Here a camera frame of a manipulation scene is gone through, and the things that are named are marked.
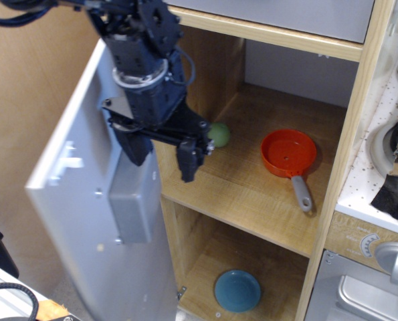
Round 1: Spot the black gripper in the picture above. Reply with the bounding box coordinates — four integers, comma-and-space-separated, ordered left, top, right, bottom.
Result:
102, 72, 214, 183

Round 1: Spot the silver fridge door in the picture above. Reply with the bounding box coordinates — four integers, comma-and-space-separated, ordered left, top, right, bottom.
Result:
25, 41, 177, 320

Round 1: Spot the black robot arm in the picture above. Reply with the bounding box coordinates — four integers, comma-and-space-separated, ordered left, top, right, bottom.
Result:
64, 1, 213, 183

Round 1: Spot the green toy ball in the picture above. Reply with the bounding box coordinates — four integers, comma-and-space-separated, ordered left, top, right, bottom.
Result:
207, 122, 231, 148

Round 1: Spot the wooden toy kitchen cabinet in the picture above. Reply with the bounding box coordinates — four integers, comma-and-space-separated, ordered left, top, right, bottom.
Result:
157, 1, 395, 320

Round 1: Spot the red toy pan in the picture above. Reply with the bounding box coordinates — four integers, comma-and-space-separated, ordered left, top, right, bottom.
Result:
260, 129, 317, 212

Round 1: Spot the blue toy plate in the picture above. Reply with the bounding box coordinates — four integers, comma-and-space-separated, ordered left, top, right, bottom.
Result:
214, 270, 262, 313

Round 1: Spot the orange tape piece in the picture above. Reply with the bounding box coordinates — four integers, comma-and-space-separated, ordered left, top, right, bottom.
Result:
35, 300, 70, 321

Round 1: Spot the white speckled stove top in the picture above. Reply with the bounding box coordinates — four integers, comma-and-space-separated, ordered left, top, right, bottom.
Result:
335, 33, 398, 235

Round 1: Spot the silver oven door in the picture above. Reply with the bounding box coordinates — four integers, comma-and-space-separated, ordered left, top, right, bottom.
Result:
305, 250, 398, 320

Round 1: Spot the silver freezer door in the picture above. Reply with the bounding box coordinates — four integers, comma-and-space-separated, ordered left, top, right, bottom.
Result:
167, 0, 374, 43

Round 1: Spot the silver oven knob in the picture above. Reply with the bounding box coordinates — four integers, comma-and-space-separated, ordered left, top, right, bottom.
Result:
375, 242, 398, 286

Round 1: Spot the aluminium rail frame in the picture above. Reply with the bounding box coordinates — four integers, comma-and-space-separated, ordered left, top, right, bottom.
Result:
0, 268, 47, 319

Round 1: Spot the black braided cable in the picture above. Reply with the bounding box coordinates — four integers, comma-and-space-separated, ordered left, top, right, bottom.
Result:
0, 282, 39, 321

